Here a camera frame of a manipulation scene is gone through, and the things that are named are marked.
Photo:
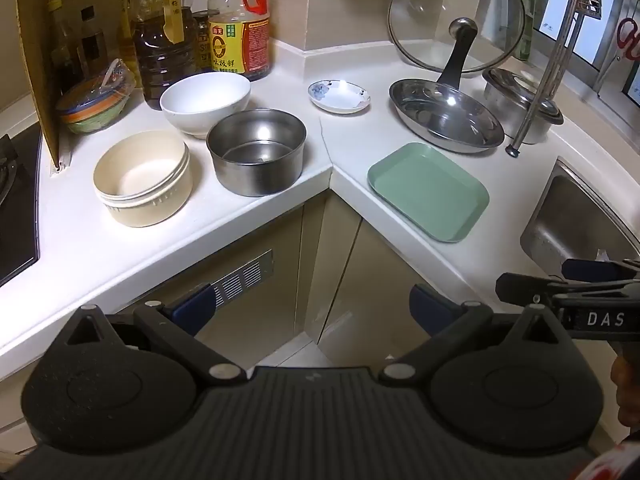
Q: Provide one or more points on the large dark oil bottle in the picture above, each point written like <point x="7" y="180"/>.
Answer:
<point x="162" y="45"/>

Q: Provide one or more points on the person's right hand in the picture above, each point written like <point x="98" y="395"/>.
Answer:
<point x="627" y="390"/>

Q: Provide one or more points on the beige plastic bowl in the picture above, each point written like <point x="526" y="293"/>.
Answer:
<point x="140" y="175"/>

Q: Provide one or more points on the black gas stove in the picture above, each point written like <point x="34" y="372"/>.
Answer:
<point x="17" y="200"/>

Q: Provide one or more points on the metal dish rack pole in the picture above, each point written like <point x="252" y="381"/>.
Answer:
<point x="545" y="75"/>

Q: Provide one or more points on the white ceramic bowl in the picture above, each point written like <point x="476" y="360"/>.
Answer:
<point x="200" y="105"/>

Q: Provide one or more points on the window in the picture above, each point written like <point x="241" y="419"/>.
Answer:
<point x="607" y="25"/>

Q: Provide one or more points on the small dark sauce bottles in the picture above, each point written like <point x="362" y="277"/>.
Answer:
<point x="64" y="55"/>

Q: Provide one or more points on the glass pot lid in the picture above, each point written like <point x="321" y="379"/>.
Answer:
<point x="425" y="5"/>

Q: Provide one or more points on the dark glass bottle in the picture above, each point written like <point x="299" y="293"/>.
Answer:
<point x="94" y="42"/>

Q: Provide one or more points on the plain beige cabinet door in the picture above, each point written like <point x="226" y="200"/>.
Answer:
<point x="360" y="270"/>

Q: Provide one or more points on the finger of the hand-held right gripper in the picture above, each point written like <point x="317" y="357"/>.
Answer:
<point x="525" y="289"/>
<point x="595" y="270"/>

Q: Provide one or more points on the wrapped stack of colourful bowls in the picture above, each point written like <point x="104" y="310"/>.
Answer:
<point x="95" y="105"/>

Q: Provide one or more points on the green rectangular plate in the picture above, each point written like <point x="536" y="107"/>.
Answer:
<point x="425" y="190"/>

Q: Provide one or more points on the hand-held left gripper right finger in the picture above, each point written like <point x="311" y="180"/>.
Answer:
<point x="429" y="310"/>

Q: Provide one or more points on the yellow oil bottle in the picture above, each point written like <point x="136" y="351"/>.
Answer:
<point x="125" y="30"/>

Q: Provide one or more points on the stainless steel bowl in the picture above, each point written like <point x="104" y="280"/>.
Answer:
<point x="260" y="172"/>

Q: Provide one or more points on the oval stainless steel plate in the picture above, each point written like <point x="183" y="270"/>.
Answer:
<point x="445" y="115"/>

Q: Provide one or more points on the brown cardboard panel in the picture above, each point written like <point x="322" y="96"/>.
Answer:
<point x="42" y="60"/>

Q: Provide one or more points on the stainless steel sink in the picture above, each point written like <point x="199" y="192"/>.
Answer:
<point x="575" y="215"/>

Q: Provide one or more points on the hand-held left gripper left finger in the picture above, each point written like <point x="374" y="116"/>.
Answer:
<point x="192" y="307"/>

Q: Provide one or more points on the green box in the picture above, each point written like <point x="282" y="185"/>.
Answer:
<point x="528" y="10"/>

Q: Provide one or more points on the red scissors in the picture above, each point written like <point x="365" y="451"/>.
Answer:
<point x="631" y="35"/>

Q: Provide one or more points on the steel pot with lid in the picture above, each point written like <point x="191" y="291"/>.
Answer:
<point x="515" y="105"/>

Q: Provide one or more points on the person's red white clothing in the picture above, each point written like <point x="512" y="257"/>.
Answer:
<point x="615" y="465"/>

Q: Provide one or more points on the small white blue-flower dish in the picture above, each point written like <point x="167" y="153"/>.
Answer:
<point x="337" y="96"/>

